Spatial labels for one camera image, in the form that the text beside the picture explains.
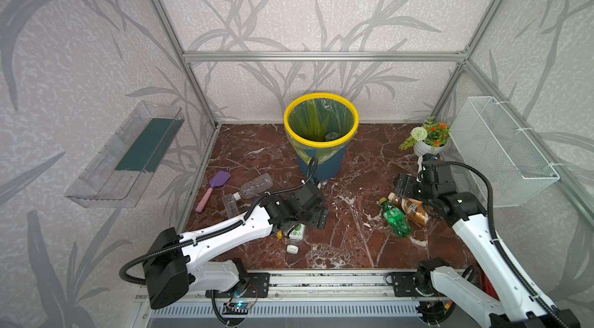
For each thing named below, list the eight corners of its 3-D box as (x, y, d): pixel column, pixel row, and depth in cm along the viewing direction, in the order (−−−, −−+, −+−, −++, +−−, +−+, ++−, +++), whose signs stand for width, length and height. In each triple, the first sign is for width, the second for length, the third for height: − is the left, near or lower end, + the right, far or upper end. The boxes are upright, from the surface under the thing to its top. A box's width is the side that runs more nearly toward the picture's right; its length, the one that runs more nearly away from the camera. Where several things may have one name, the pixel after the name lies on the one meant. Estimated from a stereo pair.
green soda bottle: (398, 241, 85) (402, 237, 81) (374, 205, 94) (376, 200, 91) (411, 234, 86) (415, 230, 83) (386, 199, 96) (389, 194, 92)
